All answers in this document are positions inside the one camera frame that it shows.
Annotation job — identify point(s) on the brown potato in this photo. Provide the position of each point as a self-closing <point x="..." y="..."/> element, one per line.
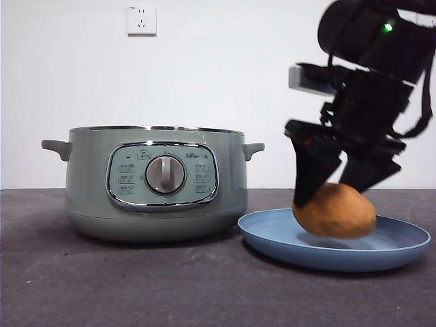
<point x="340" y="218"/>

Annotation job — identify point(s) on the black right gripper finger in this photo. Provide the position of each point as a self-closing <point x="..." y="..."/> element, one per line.
<point x="369" y="173"/>
<point x="311" y="167"/>

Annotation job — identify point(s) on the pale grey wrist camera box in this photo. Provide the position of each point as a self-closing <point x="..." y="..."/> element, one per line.
<point x="296" y="80"/>

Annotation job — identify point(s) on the white wall socket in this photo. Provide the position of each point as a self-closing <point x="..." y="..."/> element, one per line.
<point x="141" y="20"/>

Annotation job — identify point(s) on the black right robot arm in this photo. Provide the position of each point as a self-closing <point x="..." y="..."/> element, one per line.
<point x="357" y="27"/>

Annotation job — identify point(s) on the pale green electric steamer pot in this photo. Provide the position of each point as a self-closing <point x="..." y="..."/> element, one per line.
<point x="88" y="190"/>

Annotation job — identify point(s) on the blue round plate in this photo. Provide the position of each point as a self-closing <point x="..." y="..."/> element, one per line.
<point x="272" y="231"/>

